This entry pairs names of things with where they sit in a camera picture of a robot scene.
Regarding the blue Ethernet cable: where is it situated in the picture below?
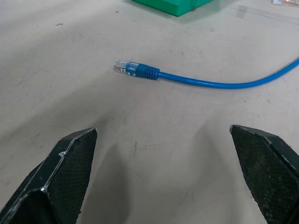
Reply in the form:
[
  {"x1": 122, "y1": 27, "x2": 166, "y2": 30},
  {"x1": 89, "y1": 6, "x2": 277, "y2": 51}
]
[{"x1": 114, "y1": 57, "x2": 299, "y2": 90}]

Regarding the green plastic block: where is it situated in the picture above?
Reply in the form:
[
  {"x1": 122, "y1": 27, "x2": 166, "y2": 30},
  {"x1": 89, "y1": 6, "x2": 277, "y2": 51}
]
[{"x1": 132, "y1": 0, "x2": 214, "y2": 17}]

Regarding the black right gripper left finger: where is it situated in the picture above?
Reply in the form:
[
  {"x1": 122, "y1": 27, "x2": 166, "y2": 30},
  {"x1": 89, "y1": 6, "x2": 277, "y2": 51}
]
[{"x1": 0, "y1": 127, "x2": 98, "y2": 224}]

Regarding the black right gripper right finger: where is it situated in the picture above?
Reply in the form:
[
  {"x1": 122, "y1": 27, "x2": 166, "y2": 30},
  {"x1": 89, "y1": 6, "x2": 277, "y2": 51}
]
[{"x1": 229, "y1": 124, "x2": 299, "y2": 224}]

